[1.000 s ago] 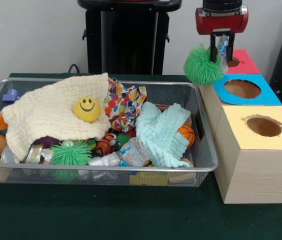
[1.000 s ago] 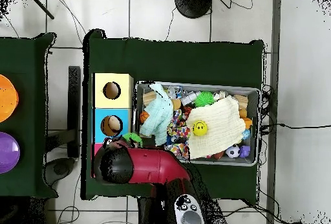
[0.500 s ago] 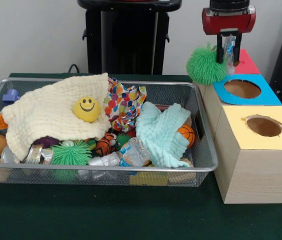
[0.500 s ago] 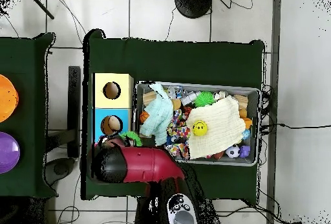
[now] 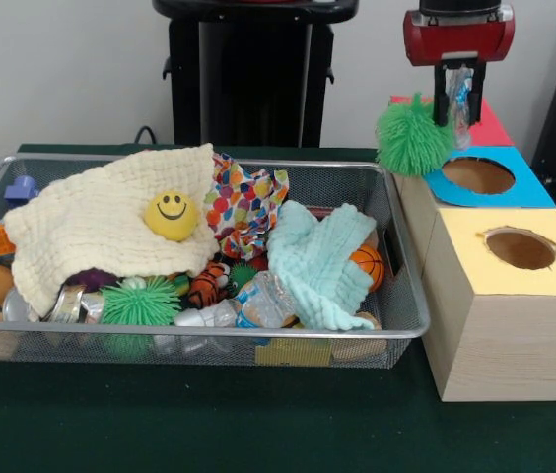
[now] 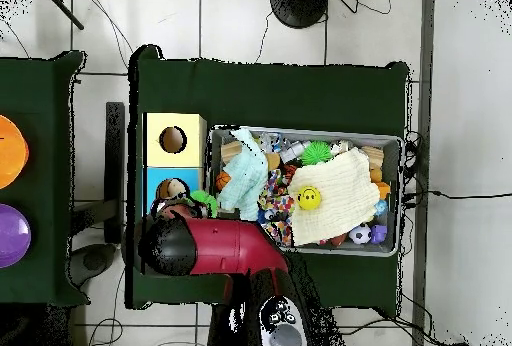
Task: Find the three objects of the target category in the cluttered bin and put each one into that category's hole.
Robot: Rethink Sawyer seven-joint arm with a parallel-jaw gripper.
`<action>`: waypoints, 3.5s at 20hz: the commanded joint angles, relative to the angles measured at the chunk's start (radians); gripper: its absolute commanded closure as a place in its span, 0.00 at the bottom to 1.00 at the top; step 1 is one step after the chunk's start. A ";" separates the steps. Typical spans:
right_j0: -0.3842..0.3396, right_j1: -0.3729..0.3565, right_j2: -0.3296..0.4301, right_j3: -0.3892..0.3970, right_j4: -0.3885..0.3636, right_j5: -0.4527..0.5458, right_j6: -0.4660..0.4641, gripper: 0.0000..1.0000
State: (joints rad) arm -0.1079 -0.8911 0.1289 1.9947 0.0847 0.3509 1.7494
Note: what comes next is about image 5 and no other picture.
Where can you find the tiger plush toy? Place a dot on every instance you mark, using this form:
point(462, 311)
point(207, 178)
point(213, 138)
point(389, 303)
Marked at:
point(206, 288)

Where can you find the light blue waffle cloth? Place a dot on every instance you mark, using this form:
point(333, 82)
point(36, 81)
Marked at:
point(317, 261)

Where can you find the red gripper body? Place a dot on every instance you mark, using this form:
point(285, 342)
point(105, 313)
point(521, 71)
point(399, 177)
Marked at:
point(458, 37)

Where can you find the green spiky rubber ball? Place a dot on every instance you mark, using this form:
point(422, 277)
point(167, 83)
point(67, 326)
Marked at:
point(140, 301)
point(411, 138)

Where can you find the colourful polka dot cloth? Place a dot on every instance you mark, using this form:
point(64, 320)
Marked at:
point(241, 207)

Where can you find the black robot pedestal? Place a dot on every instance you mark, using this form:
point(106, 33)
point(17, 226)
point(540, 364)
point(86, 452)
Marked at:
point(253, 84)

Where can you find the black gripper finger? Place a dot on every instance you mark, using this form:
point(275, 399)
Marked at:
point(440, 98)
point(477, 93)

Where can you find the yellow smiley ball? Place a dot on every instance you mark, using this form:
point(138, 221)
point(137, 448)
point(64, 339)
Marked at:
point(172, 216)

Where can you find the small orange basketball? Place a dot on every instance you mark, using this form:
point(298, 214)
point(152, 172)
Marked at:
point(369, 263)

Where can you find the cream waffle cloth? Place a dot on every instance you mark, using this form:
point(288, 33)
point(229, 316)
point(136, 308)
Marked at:
point(90, 231)

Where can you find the purple toy block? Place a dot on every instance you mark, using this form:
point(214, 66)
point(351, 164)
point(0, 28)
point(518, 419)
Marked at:
point(21, 189)

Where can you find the crushed bottle with blue label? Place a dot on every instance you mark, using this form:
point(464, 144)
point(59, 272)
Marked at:
point(263, 303)
point(460, 103)

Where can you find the wooden box with three holes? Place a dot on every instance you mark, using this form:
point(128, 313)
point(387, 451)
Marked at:
point(505, 345)

